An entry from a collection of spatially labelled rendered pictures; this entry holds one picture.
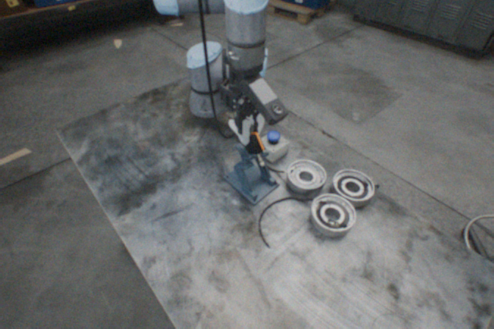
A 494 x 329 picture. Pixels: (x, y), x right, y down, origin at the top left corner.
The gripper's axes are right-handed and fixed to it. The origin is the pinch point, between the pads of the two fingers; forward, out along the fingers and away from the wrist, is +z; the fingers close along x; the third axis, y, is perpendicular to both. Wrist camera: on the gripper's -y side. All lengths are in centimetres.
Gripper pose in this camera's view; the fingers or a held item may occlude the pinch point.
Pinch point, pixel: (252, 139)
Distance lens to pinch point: 70.5
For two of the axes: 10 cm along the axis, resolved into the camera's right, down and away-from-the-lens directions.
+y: -6.8, -5.0, 5.3
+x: -7.3, 4.7, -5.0
